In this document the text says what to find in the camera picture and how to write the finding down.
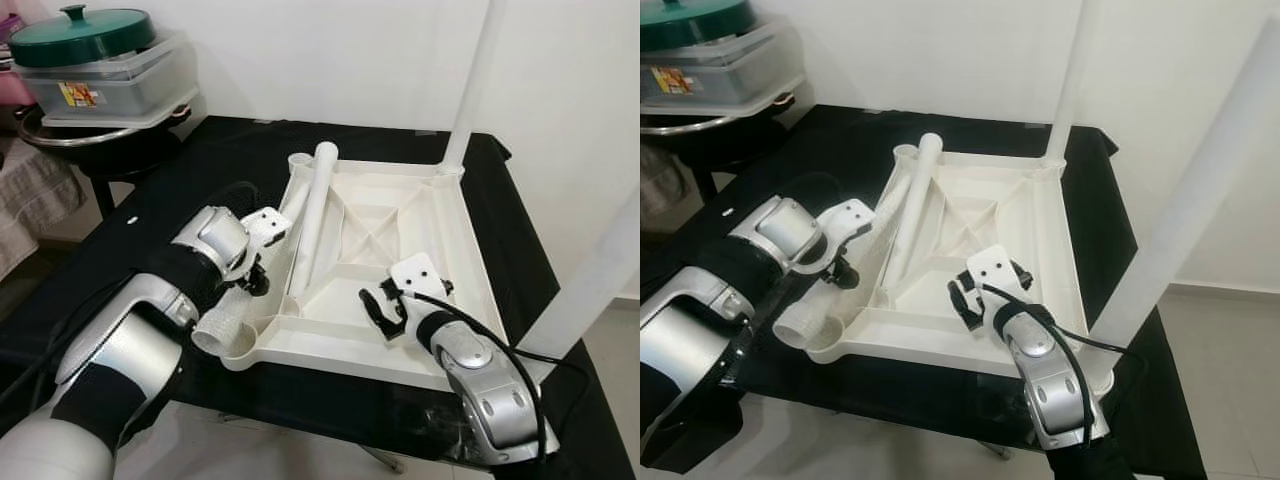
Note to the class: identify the white plastic table leg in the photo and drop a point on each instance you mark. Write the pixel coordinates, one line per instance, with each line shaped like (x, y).
(915, 210)
(1070, 80)
(1190, 200)
(470, 90)
(315, 220)
(222, 325)
(590, 280)
(805, 322)

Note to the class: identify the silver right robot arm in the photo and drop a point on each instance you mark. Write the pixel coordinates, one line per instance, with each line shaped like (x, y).
(490, 400)
(1050, 390)

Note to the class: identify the white plastic children table top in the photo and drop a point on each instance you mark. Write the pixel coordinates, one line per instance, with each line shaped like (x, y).
(440, 240)
(1040, 240)

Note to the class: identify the clear plastic wrap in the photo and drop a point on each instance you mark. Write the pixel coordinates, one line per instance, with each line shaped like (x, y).
(435, 420)

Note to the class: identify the black table cloth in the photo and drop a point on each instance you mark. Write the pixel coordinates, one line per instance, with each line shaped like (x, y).
(150, 190)
(760, 180)

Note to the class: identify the grey metal table leg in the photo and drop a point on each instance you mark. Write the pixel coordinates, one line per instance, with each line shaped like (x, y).
(992, 450)
(380, 458)

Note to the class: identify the black stool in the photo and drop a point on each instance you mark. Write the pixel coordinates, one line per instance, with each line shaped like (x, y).
(705, 185)
(103, 195)

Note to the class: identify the translucent plastic storage container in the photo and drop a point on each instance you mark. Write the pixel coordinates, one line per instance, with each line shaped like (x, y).
(110, 90)
(730, 75)

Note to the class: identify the dark green pot lid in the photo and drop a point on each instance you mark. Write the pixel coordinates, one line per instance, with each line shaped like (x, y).
(85, 35)
(700, 22)

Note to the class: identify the pink plastic container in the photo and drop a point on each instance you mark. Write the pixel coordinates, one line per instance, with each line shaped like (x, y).
(12, 70)

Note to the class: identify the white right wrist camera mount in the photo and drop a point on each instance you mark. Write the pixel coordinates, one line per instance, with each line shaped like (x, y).
(993, 268)
(418, 275)

